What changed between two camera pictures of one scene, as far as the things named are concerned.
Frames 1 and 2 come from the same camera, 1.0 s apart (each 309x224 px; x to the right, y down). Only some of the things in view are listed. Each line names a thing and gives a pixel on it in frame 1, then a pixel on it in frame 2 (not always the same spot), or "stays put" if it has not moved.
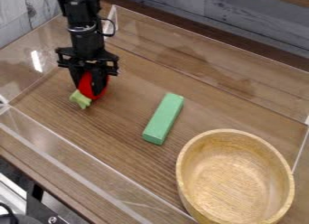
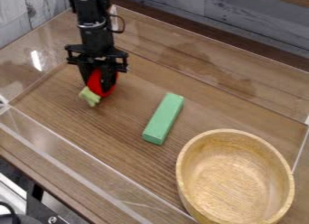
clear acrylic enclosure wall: [167, 125] stays put
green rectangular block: [164, 120] stays put
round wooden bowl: [235, 180] stays put
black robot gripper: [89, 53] -> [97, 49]
